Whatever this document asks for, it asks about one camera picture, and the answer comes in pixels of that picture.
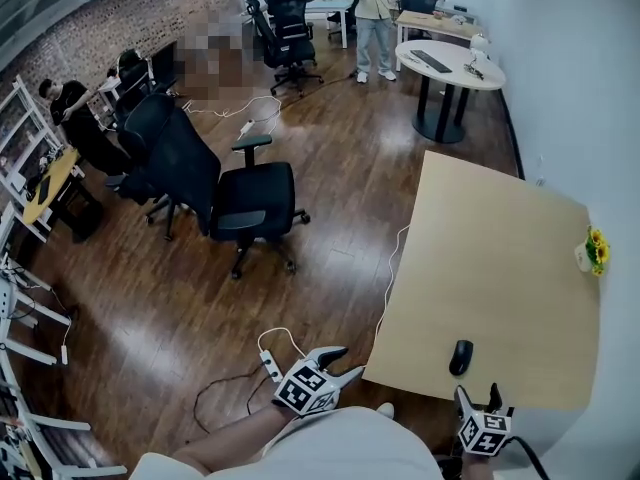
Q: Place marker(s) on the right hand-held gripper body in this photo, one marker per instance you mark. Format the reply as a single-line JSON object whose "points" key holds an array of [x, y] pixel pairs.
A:
{"points": [[485, 433]]}

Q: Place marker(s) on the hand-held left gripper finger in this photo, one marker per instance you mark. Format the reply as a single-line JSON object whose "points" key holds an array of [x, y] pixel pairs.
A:
{"points": [[334, 355], [350, 378]]}

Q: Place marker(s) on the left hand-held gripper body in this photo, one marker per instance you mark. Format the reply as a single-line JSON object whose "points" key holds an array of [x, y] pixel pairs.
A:
{"points": [[305, 390]]}

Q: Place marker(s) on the black computer mouse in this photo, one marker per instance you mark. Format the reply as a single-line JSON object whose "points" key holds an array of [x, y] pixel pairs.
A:
{"points": [[460, 358]]}

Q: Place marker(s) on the person's right forearm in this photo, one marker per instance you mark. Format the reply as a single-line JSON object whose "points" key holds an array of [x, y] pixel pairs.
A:
{"points": [[480, 469]]}

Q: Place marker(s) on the person's left forearm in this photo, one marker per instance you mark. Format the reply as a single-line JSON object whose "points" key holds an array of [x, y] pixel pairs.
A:
{"points": [[235, 438]]}

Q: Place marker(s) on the white power strip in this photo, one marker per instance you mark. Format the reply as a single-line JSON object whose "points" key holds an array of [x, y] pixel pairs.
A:
{"points": [[246, 128], [270, 364]]}

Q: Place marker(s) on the person's right white shoe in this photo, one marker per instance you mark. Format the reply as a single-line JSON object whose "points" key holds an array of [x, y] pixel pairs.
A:
{"points": [[386, 409]]}

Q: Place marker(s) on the person's white shirt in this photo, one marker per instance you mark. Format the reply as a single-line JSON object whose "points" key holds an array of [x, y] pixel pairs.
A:
{"points": [[325, 448]]}

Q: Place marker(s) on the white pot with sunflowers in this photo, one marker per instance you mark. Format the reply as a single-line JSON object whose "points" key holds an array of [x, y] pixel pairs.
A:
{"points": [[592, 253]]}

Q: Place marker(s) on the white power adapter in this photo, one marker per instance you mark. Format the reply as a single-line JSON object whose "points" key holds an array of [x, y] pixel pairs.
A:
{"points": [[64, 355]]}

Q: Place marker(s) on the white metal rack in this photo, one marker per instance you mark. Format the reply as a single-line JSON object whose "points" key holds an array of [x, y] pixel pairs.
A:
{"points": [[30, 418]]}

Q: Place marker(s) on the round beige table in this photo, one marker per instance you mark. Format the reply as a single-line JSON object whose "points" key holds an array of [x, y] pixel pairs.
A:
{"points": [[450, 68]]}

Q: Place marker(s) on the black keyboard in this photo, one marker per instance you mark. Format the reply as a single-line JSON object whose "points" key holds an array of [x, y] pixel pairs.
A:
{"points": [[432, 61], [43, 190]]}

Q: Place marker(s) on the oval yellow table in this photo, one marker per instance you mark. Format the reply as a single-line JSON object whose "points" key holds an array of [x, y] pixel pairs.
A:
{"points": [[55, 183]]}

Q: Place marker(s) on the rectangular wooden table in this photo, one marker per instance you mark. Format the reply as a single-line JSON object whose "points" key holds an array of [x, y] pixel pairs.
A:
{"points": [[435, 23]]}

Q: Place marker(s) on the white desk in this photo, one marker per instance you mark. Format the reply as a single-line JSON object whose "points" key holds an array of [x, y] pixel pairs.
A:
{"points": [[330, 4]]}

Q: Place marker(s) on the white shelf unit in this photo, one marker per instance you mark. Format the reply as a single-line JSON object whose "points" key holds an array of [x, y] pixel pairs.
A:
{"points": [[22, 133]]}

